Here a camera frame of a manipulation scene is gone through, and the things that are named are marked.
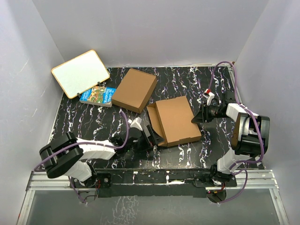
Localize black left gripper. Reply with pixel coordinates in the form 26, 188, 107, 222
126, 125, 164, 152

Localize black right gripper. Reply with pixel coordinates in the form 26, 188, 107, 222
192, 102, 229, 123

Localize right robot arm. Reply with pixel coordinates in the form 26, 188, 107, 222
191, 89, 270, 186

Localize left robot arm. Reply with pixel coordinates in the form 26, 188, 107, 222
39, 122, 164, 188

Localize closed brown cardboard box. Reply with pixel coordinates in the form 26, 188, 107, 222
112, 68, 157, 114

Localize colourful blue book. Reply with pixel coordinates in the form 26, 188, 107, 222
79, 86, 116, 107

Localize yellow framed whiteboard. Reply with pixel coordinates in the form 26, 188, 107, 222
51, 50, 110, 99

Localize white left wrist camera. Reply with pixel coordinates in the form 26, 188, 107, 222
128, 117, 143, 131

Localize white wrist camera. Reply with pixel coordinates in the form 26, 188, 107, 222
202, 89, 218, 106
128, 117, 143, 131

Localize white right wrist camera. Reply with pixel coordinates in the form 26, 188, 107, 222
202, 89, 218, 106

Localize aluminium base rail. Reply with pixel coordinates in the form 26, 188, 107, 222
17, 170, 289, 225

